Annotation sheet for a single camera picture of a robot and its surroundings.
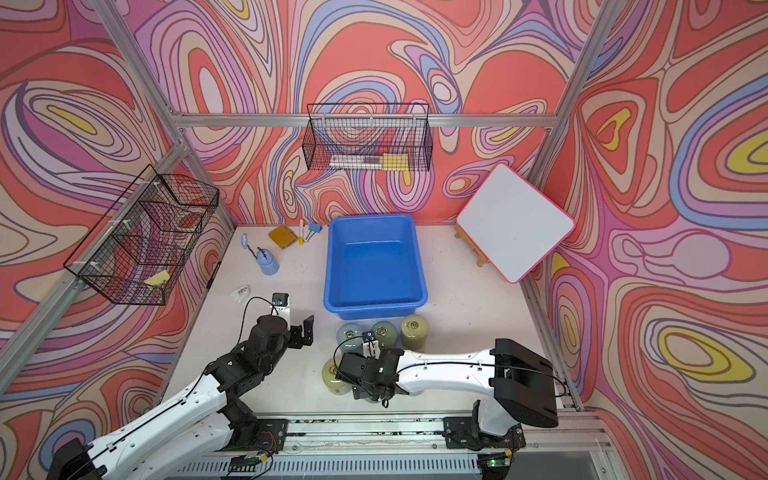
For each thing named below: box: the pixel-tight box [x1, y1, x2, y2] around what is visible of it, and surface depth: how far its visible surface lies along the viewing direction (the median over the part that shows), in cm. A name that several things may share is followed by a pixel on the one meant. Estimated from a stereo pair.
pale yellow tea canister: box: [322, 358, 352, 396], surface depth 77 cm
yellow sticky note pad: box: [268, 225, 298, 249], surface depth 117 cm
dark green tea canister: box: [371, 320, 398, 349], surface depth 84 cm
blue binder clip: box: [304, 223, 323, 242], surface depth 121 cm
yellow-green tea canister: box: [401, 314, 429, 350], surface depth 85 cm
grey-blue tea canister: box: [336, 323, 364, 353], surface depth 85 cm
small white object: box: [230, 284, 251, 304], surface depth 101 cm
